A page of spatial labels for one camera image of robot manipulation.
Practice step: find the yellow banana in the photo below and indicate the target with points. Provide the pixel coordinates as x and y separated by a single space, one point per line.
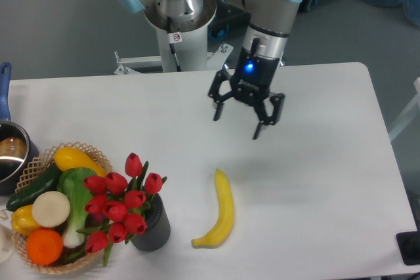
219 233

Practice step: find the red tulip bouquet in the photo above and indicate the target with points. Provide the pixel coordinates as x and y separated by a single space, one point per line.
121 203

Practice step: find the woven wicker basket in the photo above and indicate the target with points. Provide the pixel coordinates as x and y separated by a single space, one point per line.
30 173

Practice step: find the dark grey ribbed vase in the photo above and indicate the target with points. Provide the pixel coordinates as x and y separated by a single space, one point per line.
158 228

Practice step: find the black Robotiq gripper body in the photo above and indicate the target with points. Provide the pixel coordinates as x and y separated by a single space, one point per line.
252 77

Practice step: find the yellow bell pepper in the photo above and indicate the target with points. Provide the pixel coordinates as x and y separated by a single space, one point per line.
23 221

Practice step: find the yellow squash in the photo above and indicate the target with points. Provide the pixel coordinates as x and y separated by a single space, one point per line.
69 158

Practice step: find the black device at edge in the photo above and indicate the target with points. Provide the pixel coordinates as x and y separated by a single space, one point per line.
408 244

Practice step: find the cream round disc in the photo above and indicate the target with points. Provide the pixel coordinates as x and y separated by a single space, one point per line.
51 209

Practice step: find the blue handled saucepan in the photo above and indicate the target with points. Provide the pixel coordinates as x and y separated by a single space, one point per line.
17 148

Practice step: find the orange fruit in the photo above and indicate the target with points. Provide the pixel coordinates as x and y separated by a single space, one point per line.
44 246

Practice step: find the white garlic clove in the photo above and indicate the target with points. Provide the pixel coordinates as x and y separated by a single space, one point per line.
3 215

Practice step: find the green bok choy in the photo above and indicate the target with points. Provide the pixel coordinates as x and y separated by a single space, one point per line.
71 184

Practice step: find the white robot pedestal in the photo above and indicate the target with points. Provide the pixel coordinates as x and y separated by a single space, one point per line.
181 28

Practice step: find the dark green cucumber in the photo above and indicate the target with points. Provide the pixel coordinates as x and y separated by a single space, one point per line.
46 181

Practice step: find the green chili pepper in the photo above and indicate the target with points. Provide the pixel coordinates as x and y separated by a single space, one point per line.
71 255

